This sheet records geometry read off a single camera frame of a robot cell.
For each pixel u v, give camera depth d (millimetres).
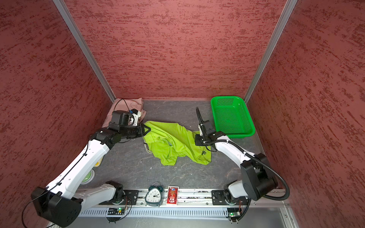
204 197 759
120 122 565
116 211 711
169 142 812
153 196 712
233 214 704
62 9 716
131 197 744
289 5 708
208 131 683
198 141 789
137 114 706
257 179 426
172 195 739
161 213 775
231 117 1102
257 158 438
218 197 741
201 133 725
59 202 365
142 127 656
